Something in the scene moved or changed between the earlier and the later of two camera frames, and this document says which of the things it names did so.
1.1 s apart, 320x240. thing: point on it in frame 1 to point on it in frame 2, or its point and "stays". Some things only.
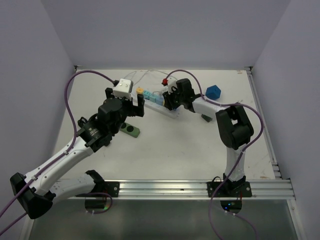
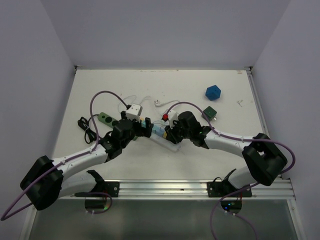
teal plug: x=146 y=94 to x=143 y=123
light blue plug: x=153 y=97 to x=155 y=128
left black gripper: x=134 y=110 to x=142 y=131
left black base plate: x=112 y=188 stays
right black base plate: x=229 y=189 stays
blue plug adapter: x=213 y=92 stays
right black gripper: x=168 y=99 to x=171 y=135
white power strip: x=162 y=108 to x=165 y=142
